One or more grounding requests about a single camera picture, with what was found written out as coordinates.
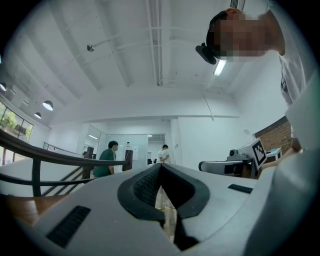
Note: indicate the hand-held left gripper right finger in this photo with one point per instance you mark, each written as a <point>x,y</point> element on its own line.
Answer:
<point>217,200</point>

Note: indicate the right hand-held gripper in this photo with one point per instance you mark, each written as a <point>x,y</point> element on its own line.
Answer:
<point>250,152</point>

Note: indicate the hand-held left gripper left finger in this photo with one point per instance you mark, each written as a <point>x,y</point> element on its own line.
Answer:
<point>105,225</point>

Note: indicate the person's right forearm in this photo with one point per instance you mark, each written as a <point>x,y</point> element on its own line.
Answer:
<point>296,145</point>

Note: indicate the paper sheet on glass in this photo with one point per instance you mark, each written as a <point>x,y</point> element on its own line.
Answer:
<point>135,152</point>

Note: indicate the dark wooden stair railing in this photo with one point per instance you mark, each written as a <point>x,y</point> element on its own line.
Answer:
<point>37,155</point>

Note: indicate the ceiling tube light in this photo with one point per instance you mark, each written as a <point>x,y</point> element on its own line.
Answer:
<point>219,67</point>

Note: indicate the person's white shirt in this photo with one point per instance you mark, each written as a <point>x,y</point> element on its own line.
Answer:
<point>297,75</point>

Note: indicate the small round pendant lamp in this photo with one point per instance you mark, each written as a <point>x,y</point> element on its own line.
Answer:
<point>37,115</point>

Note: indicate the large round pendant lamp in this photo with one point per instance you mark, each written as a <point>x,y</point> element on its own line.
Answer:
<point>48,105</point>

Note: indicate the large glass window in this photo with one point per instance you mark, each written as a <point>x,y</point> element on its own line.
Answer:
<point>15,125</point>

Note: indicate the person's head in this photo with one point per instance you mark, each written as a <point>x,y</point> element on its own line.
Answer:
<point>245,32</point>

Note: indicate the ceiling air vent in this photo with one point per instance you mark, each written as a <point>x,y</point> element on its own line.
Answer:
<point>235,3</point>

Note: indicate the black head camera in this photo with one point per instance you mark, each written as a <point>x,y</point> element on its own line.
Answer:
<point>205,53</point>

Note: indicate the ceiling dome camera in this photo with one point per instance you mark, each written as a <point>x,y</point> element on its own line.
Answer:
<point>90,47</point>

